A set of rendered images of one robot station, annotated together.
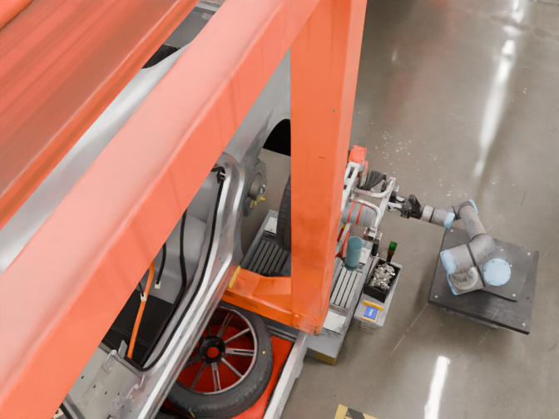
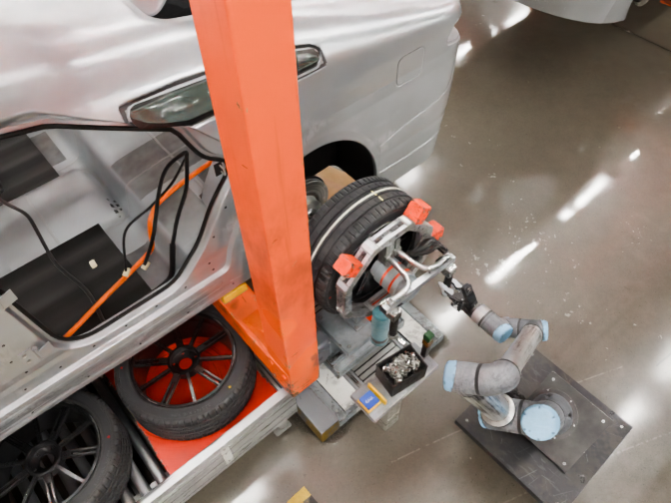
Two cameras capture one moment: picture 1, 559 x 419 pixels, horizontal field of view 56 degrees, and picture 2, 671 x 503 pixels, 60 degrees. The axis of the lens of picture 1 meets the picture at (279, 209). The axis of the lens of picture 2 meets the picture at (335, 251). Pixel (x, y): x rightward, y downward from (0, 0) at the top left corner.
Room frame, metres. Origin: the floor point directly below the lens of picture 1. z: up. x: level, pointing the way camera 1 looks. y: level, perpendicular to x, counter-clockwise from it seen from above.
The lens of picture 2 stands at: (0.26, -0.83, 3.05)
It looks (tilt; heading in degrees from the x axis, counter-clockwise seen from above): 53 degrees down; 26
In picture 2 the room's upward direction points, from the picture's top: 1 degrees counter-clockwise
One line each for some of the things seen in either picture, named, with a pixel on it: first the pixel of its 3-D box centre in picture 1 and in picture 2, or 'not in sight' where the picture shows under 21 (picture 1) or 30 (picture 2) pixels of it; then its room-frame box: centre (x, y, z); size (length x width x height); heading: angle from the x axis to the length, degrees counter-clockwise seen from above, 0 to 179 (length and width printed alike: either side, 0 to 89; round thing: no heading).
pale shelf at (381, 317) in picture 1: (378, 290); (394, 380); (1.44, -0.57, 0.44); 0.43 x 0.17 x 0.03; 156
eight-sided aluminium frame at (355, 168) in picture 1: (344, 208); (384, 268); (1.75, -0.37, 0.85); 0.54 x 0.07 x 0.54; 156
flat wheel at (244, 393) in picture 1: (214, 355); (188, 367); (1.10, 0.40, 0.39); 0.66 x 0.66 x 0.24
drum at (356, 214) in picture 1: (356, 212); (395, 277); (1.72, -0.43, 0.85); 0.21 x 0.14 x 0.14; 66
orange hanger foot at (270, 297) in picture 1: (252, 284); (249, 309); (1.37, 0.16, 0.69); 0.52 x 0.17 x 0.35; 66
